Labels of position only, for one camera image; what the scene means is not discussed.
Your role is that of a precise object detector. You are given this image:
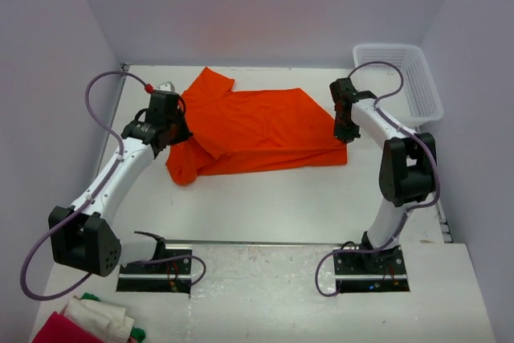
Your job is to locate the orange t shirt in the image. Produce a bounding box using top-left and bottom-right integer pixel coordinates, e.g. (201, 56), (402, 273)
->
(166, 67), (348, 186)

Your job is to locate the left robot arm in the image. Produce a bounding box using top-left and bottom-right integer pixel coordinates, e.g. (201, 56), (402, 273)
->
(48, 90), (192, 277)

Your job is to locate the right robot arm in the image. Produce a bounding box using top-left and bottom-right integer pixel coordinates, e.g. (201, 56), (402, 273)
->
(329, 77), (439, 273)

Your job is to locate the white plastic basket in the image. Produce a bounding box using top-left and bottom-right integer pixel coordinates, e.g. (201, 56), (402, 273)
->
(351, 43), (443, 128)

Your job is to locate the white folded shirt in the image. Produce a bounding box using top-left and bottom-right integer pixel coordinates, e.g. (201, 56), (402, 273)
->
(63, 298), (134, 342)

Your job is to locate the green folded shirt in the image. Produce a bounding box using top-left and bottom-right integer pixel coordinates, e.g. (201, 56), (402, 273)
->
(80, 292), (146, 342)

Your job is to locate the pink folded shirt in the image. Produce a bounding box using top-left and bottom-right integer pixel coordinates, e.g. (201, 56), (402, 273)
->
(32, 312), (102, 343)

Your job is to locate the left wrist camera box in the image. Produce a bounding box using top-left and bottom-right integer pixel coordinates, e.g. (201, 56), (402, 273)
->
(156, 81), (176, 94)

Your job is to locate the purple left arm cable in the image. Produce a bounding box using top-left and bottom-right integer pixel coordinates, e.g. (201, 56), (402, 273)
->
(19, 71), (208, 301)

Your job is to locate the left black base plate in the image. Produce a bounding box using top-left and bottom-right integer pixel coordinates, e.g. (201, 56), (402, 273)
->
(116, 247), (192, 295)

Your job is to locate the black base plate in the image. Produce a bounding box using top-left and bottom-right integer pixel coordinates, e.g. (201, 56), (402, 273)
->
(116, 247), (192, 295)
(333, 246), (410, 294)

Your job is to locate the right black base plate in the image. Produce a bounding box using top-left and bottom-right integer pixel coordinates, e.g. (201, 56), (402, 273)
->
(333, 246), (410, 294)

